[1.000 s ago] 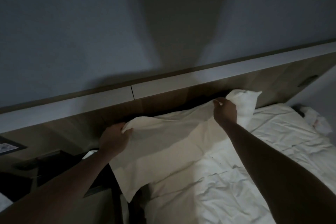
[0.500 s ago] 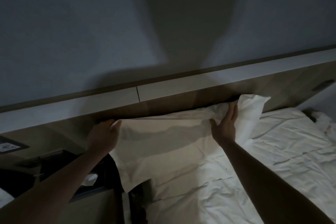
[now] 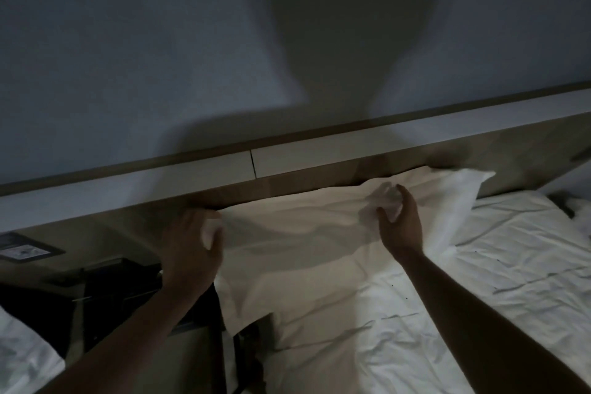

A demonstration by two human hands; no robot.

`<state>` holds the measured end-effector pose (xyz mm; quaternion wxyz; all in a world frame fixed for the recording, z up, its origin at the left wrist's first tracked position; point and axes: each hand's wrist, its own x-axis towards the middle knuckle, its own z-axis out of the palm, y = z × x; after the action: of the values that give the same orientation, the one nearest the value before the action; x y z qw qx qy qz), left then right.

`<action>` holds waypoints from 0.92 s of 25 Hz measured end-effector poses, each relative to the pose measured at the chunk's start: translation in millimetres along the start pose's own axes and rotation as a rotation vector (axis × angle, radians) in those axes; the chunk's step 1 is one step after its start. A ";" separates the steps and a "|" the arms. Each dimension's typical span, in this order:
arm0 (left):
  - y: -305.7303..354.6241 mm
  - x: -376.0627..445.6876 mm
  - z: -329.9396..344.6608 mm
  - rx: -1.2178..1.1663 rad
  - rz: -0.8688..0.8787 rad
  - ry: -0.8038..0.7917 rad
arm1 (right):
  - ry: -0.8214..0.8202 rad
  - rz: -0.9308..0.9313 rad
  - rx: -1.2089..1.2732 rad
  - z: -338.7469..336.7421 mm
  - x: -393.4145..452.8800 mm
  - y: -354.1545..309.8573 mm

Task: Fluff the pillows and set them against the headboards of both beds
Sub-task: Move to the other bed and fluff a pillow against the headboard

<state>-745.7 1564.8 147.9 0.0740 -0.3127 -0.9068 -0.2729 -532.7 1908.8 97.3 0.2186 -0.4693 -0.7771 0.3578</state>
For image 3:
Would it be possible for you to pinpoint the person's right hand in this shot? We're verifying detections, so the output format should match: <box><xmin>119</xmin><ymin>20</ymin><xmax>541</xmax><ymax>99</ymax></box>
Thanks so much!
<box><xmin>376</xmin><ymin>184</ymin><xmax>425</xmax><ymax>266</ymax></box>

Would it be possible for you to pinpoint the person's left hand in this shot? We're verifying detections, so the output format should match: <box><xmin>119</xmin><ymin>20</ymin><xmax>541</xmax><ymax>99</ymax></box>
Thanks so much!
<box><xmin>159</xmin><ymin>209</ymin><xmax>226</xmax><ymax>302</ymax></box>

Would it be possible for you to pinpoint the white neighbouring bed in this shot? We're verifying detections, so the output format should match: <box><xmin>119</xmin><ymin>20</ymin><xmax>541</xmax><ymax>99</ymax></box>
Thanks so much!
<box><xmin>258</xmin><ymin>190</ymin><xmax>591</xmax><ymax>394</ymax></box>

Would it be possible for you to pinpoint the white pillow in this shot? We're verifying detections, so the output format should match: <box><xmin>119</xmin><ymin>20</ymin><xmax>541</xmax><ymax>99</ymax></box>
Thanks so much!
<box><xmin>203</xmin><ymin>166</ymin><xmax>496</xmax><ymax>337</ymax></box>
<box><xmin>0</xmin><ymin>305</ymin><xmax>65</xmax><ymax>394</ymax></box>

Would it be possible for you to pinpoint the person's left forearm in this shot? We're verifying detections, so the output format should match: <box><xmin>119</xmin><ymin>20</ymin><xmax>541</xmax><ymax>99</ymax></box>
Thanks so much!
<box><xmin>36</xmin><ymin>287</ymin><xmax>213</xmax><ymax>394</ymax></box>

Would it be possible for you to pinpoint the person's right forearm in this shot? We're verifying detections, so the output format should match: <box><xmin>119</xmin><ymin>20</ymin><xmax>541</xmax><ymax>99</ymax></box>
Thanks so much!
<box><xmin>396</xmin><ymin>252</ymin><xmax>591</xmax><ymax>394</ymax></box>

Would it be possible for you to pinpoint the black tissue box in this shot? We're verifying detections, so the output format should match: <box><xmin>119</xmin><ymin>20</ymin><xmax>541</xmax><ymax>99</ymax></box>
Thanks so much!
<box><xmin>81</xmin><ymin>257</ymin><xmax>163</xmax><ymax>346</ymax></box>

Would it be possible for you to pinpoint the wooden nightstand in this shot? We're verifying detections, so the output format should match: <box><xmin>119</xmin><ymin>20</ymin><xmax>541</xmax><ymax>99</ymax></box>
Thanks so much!
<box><xmin>64</xmin><ymin>285</ymin><xmax>241</xmax><ymax>394</ymax></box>

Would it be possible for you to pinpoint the wooden headboard with ledge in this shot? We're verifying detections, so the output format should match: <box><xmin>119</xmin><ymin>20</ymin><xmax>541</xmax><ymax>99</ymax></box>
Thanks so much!
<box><xmin>0</xmin><ymin>79</ymin><xmax>591</xmax><ymax>279</ymax></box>

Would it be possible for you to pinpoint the black wall switch panel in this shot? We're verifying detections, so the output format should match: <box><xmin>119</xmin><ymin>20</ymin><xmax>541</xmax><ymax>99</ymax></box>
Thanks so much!
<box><xmin>0</xmin><ymin>231</ymin><xmax>65</xmax><ymax>265</ymax></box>

